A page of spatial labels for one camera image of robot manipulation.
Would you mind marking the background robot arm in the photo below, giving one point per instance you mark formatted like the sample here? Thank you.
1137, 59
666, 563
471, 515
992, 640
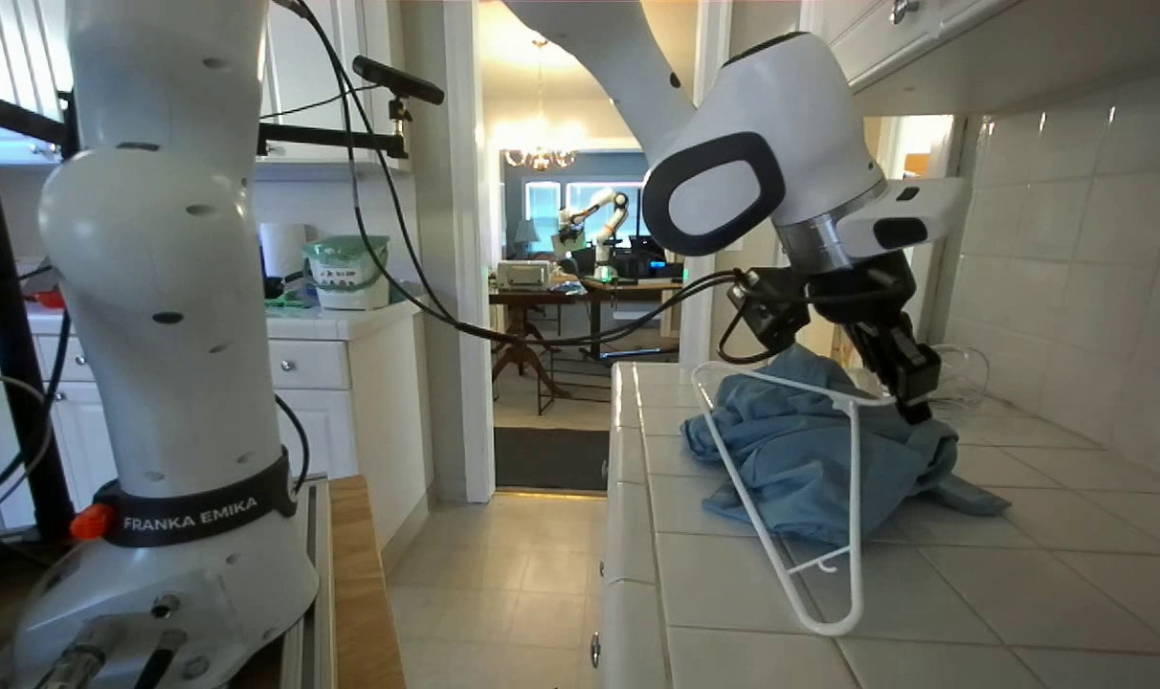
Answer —
588, 236

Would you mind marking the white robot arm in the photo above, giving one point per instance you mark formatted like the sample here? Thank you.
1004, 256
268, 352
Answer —
203, 563

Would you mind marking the white plastic bucket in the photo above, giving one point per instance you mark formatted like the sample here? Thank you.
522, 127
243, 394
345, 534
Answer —
351, 272

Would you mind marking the white background cabinet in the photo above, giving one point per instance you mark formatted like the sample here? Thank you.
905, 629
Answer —
345, 394

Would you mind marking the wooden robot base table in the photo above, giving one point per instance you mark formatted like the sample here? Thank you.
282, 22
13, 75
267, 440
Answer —
345, 640

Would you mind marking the wooden dining table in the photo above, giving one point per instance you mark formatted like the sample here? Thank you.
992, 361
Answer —
588, 318

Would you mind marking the blue towel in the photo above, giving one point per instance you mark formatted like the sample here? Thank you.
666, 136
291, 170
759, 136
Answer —
789, 449

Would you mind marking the chandelier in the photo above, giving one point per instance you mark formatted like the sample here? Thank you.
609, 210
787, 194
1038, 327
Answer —
539, 153

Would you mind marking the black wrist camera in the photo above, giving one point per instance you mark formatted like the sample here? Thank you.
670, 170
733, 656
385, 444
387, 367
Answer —
772, 304

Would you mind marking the white upper cabinet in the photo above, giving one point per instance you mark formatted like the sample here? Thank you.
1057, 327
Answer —
877, 37

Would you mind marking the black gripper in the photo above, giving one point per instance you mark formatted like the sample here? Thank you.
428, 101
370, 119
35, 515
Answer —
870, 301

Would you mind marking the white plastic clothes hanger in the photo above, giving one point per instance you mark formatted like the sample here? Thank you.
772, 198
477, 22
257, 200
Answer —
824, 582

